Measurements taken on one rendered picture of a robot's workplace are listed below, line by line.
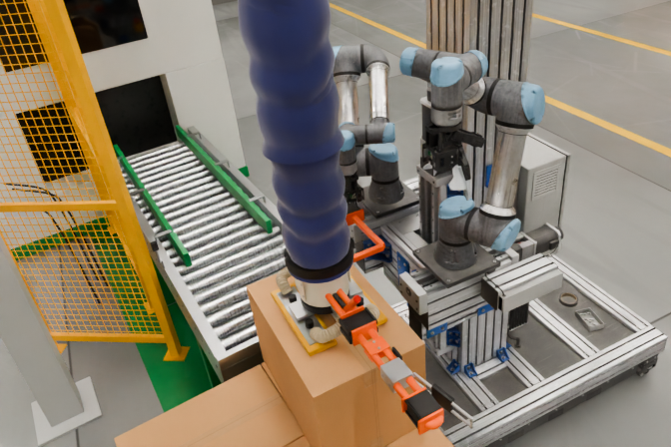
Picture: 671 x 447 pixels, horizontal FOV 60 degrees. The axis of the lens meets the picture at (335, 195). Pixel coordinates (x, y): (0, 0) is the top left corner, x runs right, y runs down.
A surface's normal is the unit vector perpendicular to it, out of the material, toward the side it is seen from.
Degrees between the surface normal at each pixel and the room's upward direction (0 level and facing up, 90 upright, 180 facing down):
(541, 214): 90
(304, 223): 70
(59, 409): 90
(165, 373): 0
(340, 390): 90
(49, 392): 90
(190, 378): 0
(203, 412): 0
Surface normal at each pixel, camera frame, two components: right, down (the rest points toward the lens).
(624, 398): -0.10, -0.84
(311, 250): -0.14, 0.29
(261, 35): -0.37, 0.41
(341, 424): 0.45, 0.43
